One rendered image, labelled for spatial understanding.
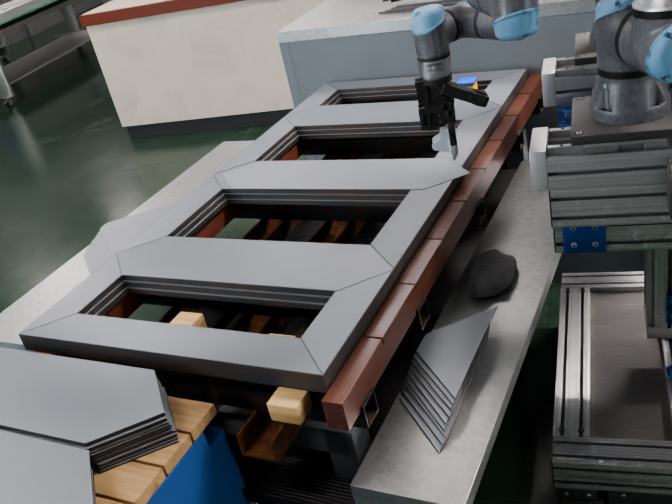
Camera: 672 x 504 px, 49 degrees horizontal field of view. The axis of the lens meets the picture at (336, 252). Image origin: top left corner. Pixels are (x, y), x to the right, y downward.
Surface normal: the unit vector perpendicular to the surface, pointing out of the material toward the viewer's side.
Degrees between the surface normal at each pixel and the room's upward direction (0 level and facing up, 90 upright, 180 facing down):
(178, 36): 90
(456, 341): 0
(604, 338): 0
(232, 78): 90
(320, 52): 90
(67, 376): 0
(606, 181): 90
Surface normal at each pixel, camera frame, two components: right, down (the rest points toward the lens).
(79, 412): -0.20, -0.86
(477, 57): -0.41, 0.52
